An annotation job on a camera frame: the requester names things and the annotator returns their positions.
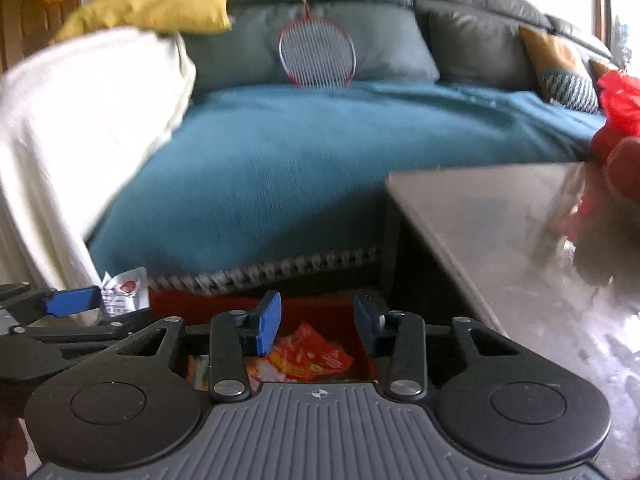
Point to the window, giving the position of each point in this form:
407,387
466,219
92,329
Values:
622,0

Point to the red badminton racket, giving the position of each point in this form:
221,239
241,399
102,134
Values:
317,52

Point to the red cardboard box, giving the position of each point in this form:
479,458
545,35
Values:
310,310

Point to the wooden door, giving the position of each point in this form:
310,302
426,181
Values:
20,10

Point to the teal blanket houndstooth trim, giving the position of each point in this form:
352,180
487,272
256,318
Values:
300,170

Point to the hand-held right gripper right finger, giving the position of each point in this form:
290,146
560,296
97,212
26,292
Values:
367,325

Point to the white snack pouch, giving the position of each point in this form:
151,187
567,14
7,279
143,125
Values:
125,292

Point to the dark coffee table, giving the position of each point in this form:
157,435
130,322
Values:
500,220

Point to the red and yellow snack packet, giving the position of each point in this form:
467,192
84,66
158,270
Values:
305,355

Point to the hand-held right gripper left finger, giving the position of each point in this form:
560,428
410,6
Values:
267,322

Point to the white blanket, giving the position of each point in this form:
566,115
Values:
65,135

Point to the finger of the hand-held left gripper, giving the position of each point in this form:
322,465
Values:
75,301
75,332

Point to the small yellow throw pillow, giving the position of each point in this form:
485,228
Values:
600,67

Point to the yellow patterned throw pillow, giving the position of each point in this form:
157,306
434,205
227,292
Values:
555,60

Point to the red apple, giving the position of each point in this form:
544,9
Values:
627,165

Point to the green-grey sofa cushion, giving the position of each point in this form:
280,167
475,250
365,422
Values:
240,50

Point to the yellow cloth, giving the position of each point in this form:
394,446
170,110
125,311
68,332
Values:
150,5

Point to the dark grey sofa cushion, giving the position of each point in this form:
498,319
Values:
480,50

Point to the red plastic bag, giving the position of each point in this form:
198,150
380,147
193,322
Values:
620,105

